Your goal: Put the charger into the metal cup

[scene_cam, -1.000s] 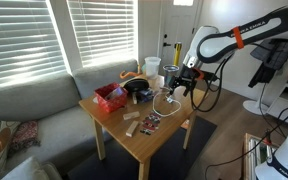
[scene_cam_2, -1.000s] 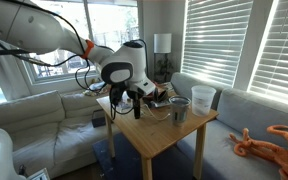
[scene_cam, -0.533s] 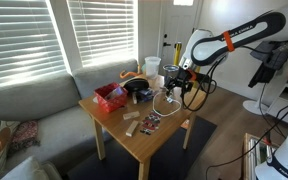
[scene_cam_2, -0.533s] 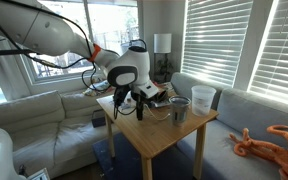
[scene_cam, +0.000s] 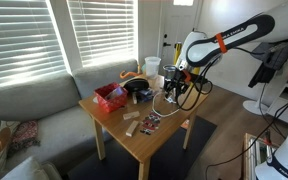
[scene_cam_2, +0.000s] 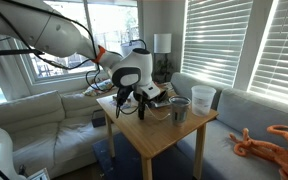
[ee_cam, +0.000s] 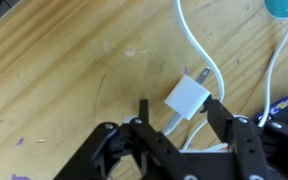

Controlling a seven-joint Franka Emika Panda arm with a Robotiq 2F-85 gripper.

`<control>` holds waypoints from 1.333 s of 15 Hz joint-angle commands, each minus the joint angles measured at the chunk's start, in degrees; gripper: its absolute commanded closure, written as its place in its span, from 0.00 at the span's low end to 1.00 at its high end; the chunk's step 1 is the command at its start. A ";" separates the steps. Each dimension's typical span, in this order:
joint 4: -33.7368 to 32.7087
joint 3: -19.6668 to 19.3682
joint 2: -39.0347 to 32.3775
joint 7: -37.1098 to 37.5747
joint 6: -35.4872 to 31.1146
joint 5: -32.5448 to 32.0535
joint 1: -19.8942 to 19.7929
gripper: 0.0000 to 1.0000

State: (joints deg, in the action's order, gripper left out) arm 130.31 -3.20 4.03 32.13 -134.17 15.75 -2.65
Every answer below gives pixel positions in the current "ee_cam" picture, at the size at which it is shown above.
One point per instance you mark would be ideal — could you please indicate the dark blue purple box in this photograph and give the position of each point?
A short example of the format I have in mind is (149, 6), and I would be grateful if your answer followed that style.
(284, 105)

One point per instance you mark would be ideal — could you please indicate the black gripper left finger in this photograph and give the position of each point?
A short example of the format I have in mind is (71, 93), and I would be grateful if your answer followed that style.
(130, 156)

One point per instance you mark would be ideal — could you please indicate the teal round object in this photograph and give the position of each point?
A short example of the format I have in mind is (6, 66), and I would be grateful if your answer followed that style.
(279, 8)

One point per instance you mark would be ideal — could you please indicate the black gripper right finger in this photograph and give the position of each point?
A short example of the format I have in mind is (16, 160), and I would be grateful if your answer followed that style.
(250, 150)

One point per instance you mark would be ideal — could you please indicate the white charger adapter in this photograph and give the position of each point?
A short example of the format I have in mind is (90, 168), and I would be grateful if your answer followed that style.
(187, 96)

